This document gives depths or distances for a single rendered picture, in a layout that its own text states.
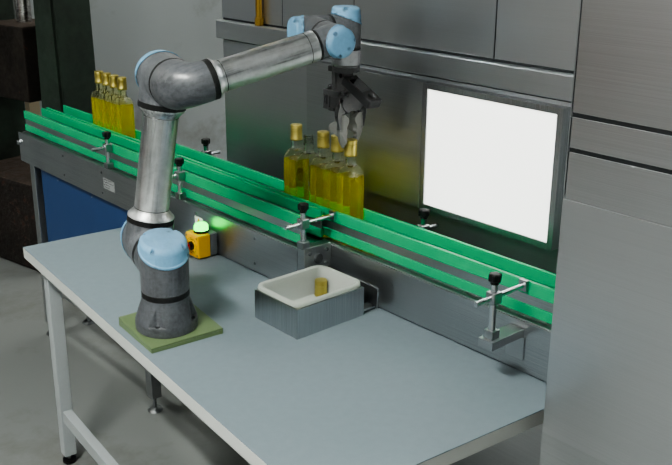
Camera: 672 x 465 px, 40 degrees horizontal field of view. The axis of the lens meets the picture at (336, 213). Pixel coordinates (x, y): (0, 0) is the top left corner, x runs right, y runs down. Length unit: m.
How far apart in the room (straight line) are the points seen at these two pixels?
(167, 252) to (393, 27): 0.86
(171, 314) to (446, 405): 0.69
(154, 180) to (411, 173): 0.68
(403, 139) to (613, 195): 0.92
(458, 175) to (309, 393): 0.71
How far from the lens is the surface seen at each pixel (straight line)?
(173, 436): 3.33
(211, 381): 2.08
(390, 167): 2.52
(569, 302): 1.78
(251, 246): 2.63
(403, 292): 2.33
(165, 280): 2.20
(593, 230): 1.71
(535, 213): 2.23
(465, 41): 2.33
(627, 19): 1.62
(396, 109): 2.47
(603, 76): 1.65
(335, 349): 2.20
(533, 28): 2.20
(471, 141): 2.31
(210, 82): 2.10
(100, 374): 3.78
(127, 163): 3.20
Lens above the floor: 1.74
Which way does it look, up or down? 18 degrees down
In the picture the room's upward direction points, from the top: straight up
